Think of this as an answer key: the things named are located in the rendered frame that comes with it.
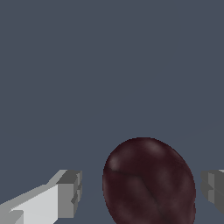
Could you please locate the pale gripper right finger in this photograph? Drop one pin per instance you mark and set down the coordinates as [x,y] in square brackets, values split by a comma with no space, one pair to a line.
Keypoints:
[215,186]

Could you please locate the dark maroon egg-shaped object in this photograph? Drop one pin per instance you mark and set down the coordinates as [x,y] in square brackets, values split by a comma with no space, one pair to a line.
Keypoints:
[148,183]

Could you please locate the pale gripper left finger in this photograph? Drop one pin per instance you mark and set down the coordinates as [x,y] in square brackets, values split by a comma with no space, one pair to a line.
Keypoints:
[43,201]

